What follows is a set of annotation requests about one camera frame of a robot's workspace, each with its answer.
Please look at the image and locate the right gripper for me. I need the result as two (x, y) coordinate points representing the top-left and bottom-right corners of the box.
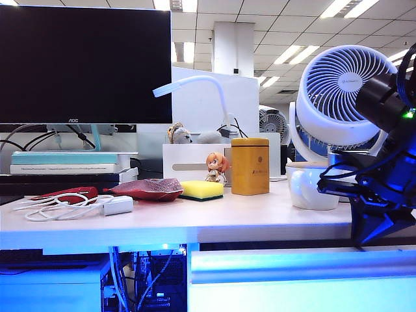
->
(317, 142), (416, 246)

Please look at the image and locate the white desk drawer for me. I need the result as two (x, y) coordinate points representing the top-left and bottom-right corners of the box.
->
(188, 245), (416, 312)

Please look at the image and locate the yellow green cleaning sponge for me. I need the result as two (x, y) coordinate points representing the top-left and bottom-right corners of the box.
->
(178, 181), (225, 202)

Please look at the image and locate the white ceramic mug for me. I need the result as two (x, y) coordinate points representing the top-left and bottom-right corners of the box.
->
(285, 167), (341, 211)

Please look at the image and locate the wooden lid with fox figure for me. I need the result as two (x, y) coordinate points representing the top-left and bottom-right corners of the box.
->
(285, 161), (330, 171)

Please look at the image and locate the white round desk fan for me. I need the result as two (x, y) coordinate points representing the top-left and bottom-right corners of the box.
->
(289, 44), (399, 204)

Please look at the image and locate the white storage box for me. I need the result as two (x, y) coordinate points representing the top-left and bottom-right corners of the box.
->
(259, 132), (282, 179)

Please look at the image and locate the yellow tea tin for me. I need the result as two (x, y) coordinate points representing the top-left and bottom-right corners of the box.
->
(230, 137), (270, 196)

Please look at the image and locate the small white background fan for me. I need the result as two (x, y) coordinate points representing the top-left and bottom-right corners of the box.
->
(259, 108), (290, 146)

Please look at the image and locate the orange-haired anime figurine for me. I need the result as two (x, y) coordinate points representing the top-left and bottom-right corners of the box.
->
(203, 152), (232, 186)

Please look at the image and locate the grey round plush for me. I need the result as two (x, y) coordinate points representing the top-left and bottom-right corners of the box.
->
(196, 130), (226, 145)

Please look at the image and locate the white tissue box organizer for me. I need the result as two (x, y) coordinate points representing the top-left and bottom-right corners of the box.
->
(162, 144), (233, 188)

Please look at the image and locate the white flexible desk lamp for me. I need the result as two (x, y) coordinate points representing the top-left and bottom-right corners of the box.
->
(152, 75), (237, 137)

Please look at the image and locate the white partition panel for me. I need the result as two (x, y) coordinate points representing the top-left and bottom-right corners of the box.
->
(172, 66), (260, 134)

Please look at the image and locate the beige plush toy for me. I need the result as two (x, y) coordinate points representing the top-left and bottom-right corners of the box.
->
(167, 122), (194, 145)

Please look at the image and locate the black computer tower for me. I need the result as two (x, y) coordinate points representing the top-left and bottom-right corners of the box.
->
(129, 250), (188, 312)

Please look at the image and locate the red patterned pouch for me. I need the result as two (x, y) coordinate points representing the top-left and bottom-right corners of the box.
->
(103, 177), (185, 202)

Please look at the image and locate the small white box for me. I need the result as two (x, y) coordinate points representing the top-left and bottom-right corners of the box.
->
(118, 167), (140, 183)

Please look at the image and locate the white power adapter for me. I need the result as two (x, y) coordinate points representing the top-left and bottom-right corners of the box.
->
(103, 195), (135, 216)

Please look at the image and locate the teal monitor stand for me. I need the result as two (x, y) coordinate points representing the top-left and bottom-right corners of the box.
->
(47, 124), (120, 153)

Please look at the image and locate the red flat case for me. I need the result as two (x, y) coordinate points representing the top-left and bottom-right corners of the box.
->
(29, 186), (99, 205)

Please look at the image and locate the white book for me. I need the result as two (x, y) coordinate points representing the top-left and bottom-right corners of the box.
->
(10, 164), (120, 175)

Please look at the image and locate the teal book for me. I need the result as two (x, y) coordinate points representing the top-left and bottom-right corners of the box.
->
(11, 153), (120, 165)

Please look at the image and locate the black flat box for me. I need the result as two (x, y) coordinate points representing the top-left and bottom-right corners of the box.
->
(0, 173), (122, 197)

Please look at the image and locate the black AOC computer monitor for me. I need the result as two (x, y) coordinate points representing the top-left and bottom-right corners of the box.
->
(0, 5), (173, 125)

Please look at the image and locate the white low cabinet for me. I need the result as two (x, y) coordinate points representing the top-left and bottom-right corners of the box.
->
(0, 259), (113, 312)

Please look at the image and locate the black under-desk tray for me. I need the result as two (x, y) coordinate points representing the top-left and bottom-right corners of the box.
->
(0, 248), (45, 264)

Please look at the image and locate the black plug cable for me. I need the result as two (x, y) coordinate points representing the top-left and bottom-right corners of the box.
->
(216, 116), (250, 139)

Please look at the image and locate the pale hanging cable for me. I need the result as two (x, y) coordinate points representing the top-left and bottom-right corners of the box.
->
(109, 246), (131, 312)

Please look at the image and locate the black monitor cable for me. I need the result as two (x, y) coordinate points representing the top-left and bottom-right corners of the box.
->
(64, 124), (98, 151)

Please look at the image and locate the white charging cable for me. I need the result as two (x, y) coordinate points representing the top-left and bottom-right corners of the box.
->
(13, 193), (113, 223)

